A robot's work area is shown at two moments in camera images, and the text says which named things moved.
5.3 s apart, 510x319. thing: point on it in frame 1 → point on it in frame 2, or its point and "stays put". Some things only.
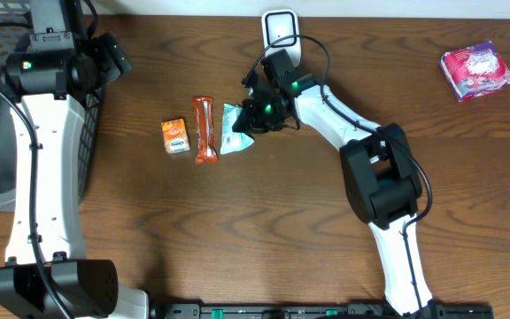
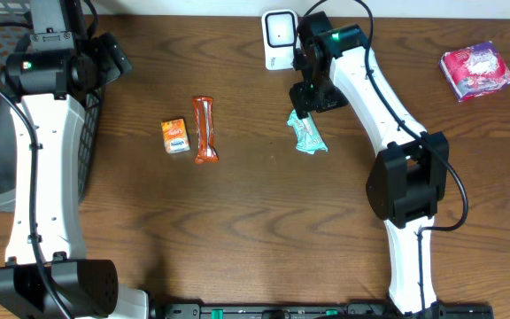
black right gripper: x=247 y=119 → x=303 y=104
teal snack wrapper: x=232 y=140 → x=308 y=139
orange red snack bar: x=204 y=120 stays put
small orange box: x=175 y=136 stays put
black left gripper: x=116 y=57 stays put
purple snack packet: x=475 y=71 stays put
